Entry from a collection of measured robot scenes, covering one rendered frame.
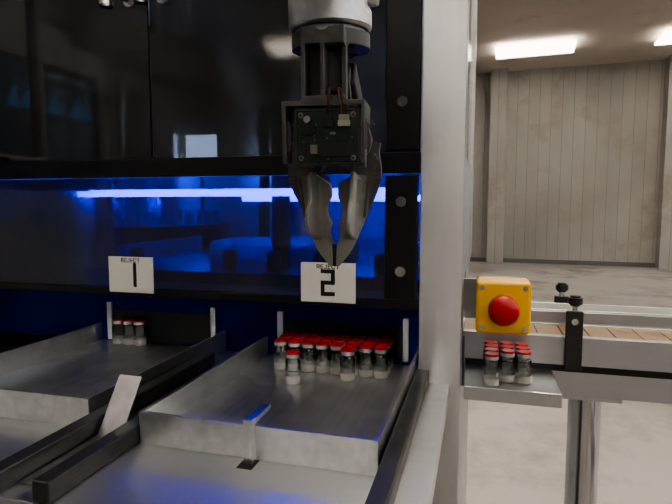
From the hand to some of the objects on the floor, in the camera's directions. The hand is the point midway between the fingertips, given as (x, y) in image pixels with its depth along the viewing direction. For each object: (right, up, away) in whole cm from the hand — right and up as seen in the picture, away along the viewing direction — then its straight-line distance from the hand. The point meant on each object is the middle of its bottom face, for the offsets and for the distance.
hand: (336, 252), depth 53 cm
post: (+16, -106, +34) cm, 113 cm away
